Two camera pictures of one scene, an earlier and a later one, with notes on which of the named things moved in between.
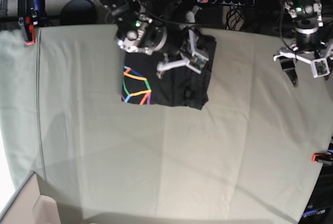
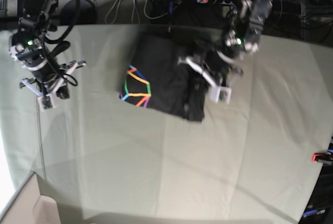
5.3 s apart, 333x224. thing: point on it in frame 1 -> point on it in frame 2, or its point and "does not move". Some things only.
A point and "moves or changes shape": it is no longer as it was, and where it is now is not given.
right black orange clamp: x=326 y=158 does not move
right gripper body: x=320 y=63 -> x=217 y=93
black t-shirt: x=181 y=87 moves or changes shape
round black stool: x=78 y=11 does not move
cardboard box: x=29 y=207 does not move
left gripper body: x=196 y=60 -> x=48 y=82
